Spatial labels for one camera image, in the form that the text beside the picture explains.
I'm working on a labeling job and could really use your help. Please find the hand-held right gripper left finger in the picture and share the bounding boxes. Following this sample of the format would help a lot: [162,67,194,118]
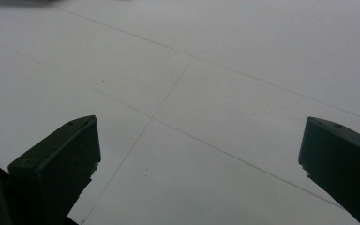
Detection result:
[7,114,102,225]

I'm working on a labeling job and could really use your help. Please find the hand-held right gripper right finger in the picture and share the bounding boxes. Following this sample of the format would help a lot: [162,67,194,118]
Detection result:
[298,116,360,225]

